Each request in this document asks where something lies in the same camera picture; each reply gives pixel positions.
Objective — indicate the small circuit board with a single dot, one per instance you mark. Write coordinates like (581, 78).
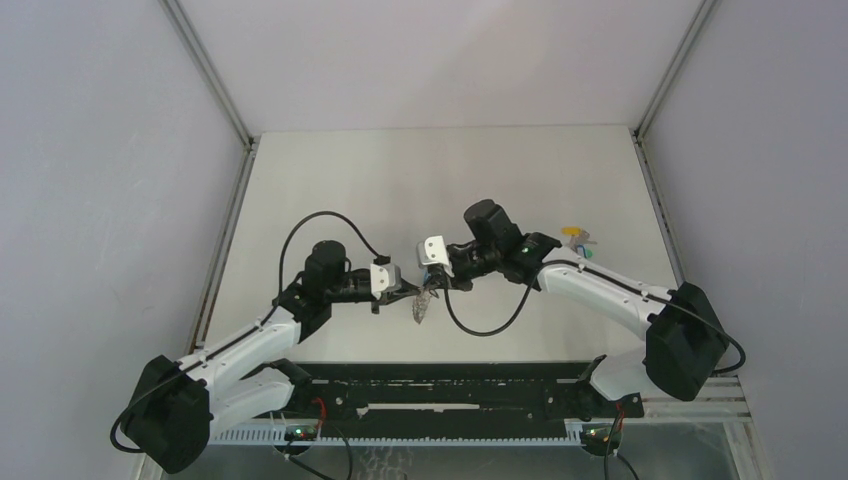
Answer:
(300, 434)
(601, 436)

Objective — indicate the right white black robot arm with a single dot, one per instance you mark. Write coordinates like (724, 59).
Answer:
(681, 339)

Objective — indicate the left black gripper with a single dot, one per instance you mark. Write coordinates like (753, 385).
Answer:
(406, 290)

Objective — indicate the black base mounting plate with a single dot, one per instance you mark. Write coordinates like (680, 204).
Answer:
(443, 398)

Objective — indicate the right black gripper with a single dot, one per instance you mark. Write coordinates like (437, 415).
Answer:
(442, 280)

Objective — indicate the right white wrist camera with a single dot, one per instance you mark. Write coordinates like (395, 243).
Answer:
(432, 252)

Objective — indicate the white slotted cable duct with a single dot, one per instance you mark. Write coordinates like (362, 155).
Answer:
(265, 434)

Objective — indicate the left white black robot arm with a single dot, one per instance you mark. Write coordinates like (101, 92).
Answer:
(178, 406)

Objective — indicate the left small circuit board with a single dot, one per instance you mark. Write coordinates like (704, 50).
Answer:
(300, 434)

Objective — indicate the right small circuit board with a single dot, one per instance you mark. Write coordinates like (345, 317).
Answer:
(601, 436)

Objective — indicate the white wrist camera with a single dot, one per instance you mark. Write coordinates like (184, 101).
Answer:
(432, 252)
(384, 278)

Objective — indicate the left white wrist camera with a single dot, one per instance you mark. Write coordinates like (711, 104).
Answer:
(384, 278)

